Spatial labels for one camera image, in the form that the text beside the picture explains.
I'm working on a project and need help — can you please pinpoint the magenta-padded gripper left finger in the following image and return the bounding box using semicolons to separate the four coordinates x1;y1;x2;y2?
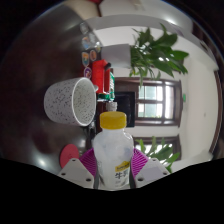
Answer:
57;147;98;190

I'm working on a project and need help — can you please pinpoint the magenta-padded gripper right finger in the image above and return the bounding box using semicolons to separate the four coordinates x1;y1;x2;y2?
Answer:
131;147;171;189

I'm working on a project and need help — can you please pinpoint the clear bottle with yellow cap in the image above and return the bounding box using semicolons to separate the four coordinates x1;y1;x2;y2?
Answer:
91;110;135;190

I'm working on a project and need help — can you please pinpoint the white speckled mug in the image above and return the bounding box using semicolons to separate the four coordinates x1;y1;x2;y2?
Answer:
43;77;99;128

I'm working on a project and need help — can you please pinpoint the black chair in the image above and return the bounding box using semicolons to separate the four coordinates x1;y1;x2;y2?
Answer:
114;91;136;128

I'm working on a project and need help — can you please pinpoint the brown wooden double door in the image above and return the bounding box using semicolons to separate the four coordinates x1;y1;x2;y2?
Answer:
114;77;184;128

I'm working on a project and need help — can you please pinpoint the green and white box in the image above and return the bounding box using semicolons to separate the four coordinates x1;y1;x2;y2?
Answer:
96;70;117;102

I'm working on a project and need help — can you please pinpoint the red plastic basket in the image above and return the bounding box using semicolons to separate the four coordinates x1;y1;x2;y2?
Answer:
91;59;113;95

